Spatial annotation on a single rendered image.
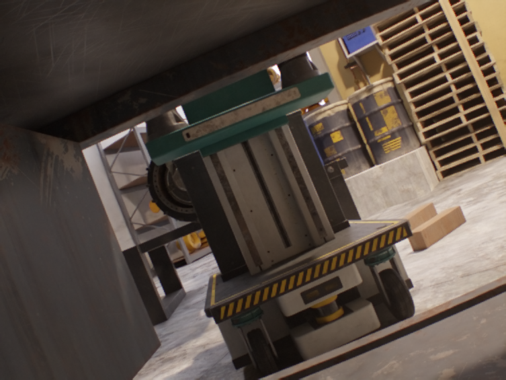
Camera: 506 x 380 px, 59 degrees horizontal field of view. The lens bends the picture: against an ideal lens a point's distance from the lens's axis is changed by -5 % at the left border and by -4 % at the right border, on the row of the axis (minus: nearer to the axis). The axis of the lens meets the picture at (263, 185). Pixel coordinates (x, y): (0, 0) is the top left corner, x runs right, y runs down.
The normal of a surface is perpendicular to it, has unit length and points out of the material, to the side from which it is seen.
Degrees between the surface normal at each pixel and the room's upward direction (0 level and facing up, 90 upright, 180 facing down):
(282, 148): 90
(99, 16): 180
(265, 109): 90
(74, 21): 180
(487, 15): 90
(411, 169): 90
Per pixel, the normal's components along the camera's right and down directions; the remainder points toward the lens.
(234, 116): 0.10, -0.08
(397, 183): -0.45, 0.15
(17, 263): 0.92, -0.39
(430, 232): 0.50, -0.24
